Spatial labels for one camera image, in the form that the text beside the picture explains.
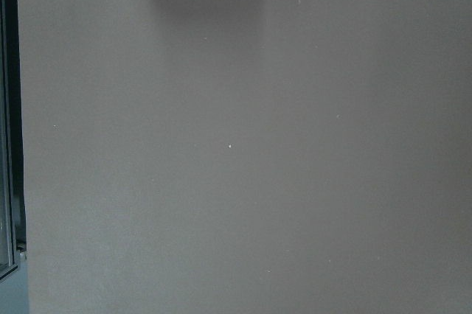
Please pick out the black table edge rail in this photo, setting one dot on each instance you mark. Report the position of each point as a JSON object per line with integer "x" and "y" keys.
{"x": 13, "y": 214}

